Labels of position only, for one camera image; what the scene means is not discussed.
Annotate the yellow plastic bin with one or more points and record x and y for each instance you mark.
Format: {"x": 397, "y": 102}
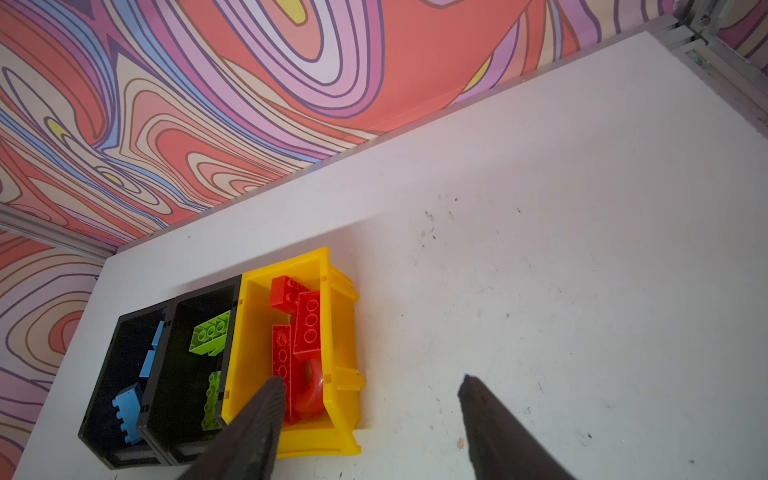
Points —
{"x": 250, "y": 346}

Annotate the blue lego brick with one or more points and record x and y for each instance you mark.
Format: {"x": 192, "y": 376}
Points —
{"x": 128, "y": 405}
{"x": 147, "y": 365}

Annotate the green lego brick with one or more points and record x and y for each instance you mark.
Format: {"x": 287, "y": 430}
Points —
{"x": 209, "y": 337}
{"x": 210, "y": 422}

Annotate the left black plastic bin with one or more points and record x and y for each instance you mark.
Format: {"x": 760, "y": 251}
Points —
{"x": 100, "y": 429}

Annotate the red lego brick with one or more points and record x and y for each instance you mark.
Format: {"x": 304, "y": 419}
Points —
{"x": 286, "y": 366}
{"x": 284, "y": 294}
{"x": 307, "y": 332}

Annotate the black plastic bin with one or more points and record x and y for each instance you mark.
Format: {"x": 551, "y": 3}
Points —
{"x": 173, "y": 407}
{"x": 100, "y": 429}

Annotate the middle black plastic bin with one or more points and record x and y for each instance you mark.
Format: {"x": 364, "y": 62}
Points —
{"x": 173, "y": 407}

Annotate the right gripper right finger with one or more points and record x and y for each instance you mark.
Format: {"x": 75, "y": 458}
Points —
{"x": 499, "y": 446}

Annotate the red lego arch piece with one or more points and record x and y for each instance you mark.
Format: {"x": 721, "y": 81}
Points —
{"x": 309, "y": 401}

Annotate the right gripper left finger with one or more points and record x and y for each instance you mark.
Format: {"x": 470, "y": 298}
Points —
{"x": 247, "y": 447}

